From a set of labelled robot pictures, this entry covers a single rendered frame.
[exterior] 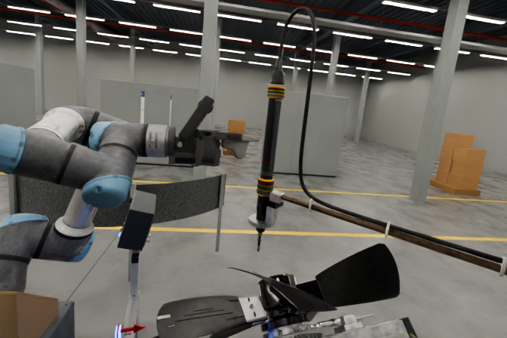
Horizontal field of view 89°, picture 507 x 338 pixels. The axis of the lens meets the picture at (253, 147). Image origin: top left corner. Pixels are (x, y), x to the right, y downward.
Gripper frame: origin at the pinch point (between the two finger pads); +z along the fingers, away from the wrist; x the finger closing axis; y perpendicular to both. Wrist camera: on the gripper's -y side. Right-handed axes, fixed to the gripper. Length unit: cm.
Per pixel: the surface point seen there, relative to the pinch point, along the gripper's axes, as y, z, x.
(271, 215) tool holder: 20.0, 6.2, -1.8
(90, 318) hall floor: 142, -87, -161
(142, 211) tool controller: 34, -36, -62
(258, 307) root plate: 49, 6, -10
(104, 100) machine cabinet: -94, -231, -623
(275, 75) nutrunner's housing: -15.4, 4.3, 1.8
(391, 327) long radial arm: 56, 48, -5
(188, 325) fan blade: 48, -14, -4
